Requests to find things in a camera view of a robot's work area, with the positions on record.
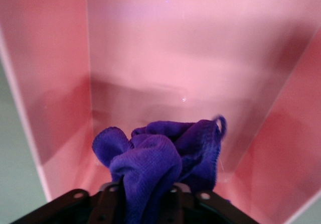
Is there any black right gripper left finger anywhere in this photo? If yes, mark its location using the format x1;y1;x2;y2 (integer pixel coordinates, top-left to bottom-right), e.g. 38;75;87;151
94;182;126;224

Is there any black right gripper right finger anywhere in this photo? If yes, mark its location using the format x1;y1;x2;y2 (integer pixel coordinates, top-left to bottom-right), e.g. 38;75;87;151
168;183;199;224

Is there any purple cloth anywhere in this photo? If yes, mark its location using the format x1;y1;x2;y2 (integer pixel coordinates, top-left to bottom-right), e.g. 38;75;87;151
92;115;228;224

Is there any pink plastic bin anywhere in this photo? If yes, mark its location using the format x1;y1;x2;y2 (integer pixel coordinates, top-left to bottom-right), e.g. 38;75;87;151
0;0;321;224

